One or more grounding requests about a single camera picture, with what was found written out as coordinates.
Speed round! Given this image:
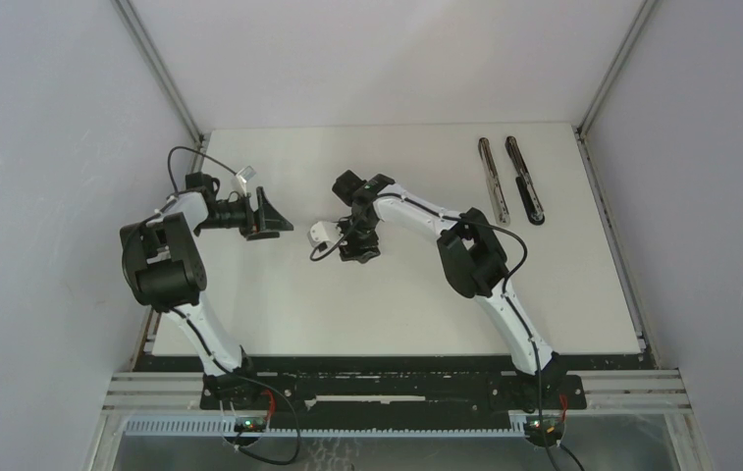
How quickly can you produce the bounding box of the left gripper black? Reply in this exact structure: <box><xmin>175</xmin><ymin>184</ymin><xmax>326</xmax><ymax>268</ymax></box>
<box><xmin>195</xmin><ymin>187</ymin><xmax>292</xmax><ymax>241</ymax></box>

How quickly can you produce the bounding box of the controller board with wires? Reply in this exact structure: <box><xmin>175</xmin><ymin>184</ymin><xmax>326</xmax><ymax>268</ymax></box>
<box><xmin>222</xmin><ymin>389</ymin><xmax>302</xmax><ymax>466</ymax></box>
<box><xmin>523</xmin><ymin>393</ymin><xmax>586</xmax><ymax>471</ymax></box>

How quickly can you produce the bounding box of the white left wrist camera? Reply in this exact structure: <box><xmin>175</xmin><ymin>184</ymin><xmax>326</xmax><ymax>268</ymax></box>
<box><xmin>232</xmin><ymin>166</ymin><xmax>256</xmax><ymax>197</ymax></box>

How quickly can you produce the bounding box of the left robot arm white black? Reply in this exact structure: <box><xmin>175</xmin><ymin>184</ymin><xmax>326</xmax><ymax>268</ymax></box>
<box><xmin>120</xmin><ymin>167</ymin><xmax>293</xmax><ymax>409</ymax></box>

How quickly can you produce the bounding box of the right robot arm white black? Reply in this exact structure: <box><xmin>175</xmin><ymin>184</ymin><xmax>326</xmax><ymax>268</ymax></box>
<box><xmin>316</xmin><ymin>171</ymin><xmax>567</xmax><ymax>408</ymax></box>

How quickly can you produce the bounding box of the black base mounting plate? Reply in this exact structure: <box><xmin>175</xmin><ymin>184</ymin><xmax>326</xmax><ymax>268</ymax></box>
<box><xmin>199</xmin><ymin>355</ymin><xmax>588</xmax><ymax>430</ymax></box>

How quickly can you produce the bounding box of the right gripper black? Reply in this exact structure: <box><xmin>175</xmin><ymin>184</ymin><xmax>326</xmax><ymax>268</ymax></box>
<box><xmin>329</xmin><ymin>215</ymin><xmax>381</xmax><ymax>264</ymax></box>

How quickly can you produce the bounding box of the silver black staple remover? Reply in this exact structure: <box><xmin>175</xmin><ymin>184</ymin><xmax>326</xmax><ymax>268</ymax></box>
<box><xmin>477</xmin><ymin>137</ymin><xmax>510</xmax><ymax>227</ymax></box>

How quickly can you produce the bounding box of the left black camera cable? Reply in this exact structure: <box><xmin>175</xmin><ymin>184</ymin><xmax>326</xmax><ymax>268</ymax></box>
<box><xmin>121</xmin><ymin>145</ymin><xmax>239</xmax><ymax>379</ymax></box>

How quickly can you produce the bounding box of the white cable duct strip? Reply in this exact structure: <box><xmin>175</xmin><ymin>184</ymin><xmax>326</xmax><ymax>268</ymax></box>
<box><xmin>123</xmin><ymin>416</ymin><xmax>526</xmax><ymax>438</ymax></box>

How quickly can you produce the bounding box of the black stapler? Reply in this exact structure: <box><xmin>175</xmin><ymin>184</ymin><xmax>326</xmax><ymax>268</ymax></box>
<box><xmin>504</xmin><ymin>135</ymin><xmax>546</xmax><ymax>226</ymax></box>

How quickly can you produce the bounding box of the left controller board with wires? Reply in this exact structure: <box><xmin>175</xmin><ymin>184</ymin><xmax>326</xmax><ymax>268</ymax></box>
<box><xmin>222</xmin><ymin>389</ymin><xmax>302</xmax><ymax>466</ymax></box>

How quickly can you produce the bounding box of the right controller board with wires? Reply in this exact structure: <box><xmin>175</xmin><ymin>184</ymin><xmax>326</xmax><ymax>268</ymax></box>
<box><xmin>523</xmin><ymin>393</ymin><xmax>586</xmax><ymax>471</ymax></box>

